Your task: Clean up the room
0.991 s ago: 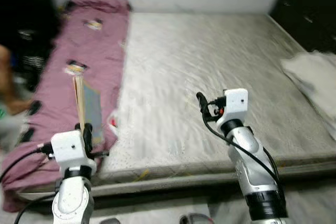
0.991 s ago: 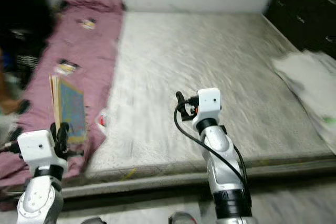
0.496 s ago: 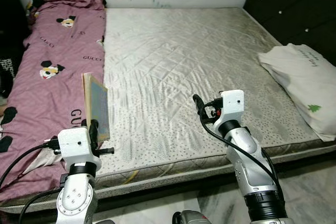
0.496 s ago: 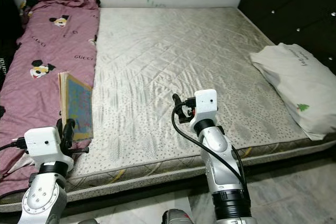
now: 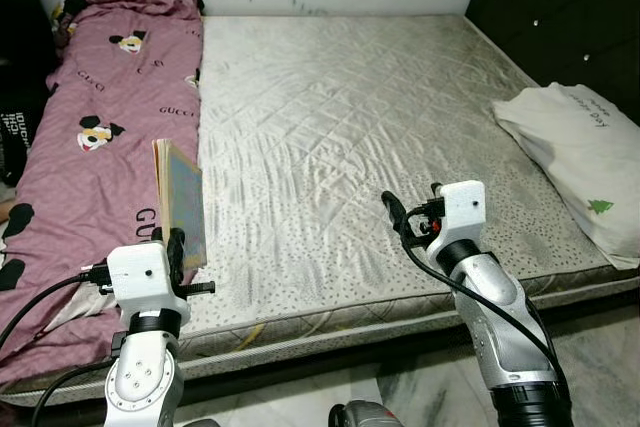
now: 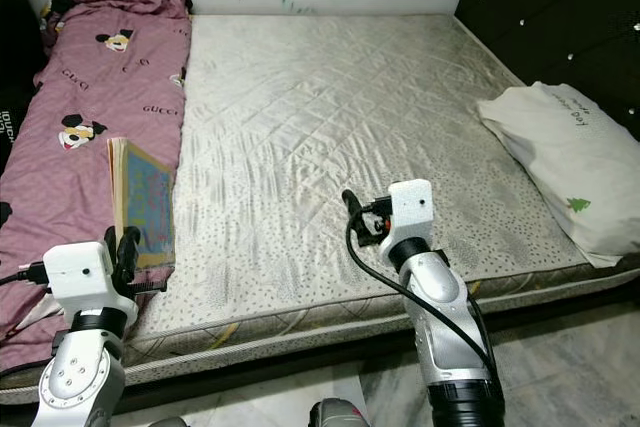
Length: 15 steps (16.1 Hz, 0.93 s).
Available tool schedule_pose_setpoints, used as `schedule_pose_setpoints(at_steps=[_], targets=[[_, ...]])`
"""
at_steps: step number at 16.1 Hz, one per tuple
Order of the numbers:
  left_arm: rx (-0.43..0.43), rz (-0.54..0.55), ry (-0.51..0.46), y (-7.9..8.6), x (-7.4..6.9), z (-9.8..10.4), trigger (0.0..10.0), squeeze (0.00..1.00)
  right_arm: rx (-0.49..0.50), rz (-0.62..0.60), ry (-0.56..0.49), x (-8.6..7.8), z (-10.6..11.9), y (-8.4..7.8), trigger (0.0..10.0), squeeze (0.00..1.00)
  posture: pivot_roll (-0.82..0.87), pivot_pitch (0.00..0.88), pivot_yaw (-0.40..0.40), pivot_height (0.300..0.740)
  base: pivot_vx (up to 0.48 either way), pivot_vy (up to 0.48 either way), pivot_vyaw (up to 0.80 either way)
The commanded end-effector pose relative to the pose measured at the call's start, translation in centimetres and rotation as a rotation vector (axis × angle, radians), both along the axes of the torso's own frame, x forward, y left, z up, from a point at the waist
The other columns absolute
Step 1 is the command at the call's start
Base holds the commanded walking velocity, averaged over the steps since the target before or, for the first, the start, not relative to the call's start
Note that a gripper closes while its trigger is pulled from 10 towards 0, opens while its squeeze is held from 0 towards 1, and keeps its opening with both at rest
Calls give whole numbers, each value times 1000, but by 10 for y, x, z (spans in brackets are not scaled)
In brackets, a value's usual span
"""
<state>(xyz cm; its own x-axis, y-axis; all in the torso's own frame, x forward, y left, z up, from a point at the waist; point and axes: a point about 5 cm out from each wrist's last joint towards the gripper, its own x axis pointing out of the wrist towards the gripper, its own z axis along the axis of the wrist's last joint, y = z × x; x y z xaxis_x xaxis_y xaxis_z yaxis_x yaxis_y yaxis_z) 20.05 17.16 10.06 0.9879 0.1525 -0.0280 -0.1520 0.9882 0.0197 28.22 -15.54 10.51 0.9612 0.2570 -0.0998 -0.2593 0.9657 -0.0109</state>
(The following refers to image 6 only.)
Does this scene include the grey right robot leg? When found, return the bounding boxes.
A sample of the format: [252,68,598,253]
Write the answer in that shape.
[308,397,371,427]

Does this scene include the grey quilted mattress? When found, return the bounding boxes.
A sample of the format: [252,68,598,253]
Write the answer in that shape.
[0,12,640,403]

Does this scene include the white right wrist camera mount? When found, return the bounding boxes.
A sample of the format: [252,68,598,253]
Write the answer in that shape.
[385,179,434,246]

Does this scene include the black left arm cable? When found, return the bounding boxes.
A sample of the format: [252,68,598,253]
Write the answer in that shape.
[0,357,51,383]

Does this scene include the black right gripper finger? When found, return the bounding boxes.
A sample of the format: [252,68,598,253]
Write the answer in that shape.
[340,188,367,240]

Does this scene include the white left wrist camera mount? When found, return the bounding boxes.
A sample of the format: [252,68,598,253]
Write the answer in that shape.
[42,240,139,316]

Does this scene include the pink cartoon print blanket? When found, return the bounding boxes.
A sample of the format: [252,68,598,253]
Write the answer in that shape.
[0,0,194,373]

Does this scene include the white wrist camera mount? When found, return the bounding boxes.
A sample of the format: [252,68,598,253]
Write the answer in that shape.
[385,179,434,246]
[42,240,139,316]

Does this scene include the black tufted headboard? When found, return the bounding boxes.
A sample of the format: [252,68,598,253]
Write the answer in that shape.
[455,0,640,133]

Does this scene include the white pillow with green print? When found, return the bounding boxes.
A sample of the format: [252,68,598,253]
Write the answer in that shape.
[477,82,640,270]

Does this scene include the black left wrist camera cable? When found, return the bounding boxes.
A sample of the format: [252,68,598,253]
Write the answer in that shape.
[0,262,51,288]

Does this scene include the colourful children's picture book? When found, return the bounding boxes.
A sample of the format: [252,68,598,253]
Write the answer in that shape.
[108,137,176,270]

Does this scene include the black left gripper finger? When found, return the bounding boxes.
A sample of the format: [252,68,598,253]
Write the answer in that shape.
[117,226,143,285]

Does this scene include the black bag white lettering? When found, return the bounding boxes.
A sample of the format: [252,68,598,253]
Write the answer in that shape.
[0,107,16,148]

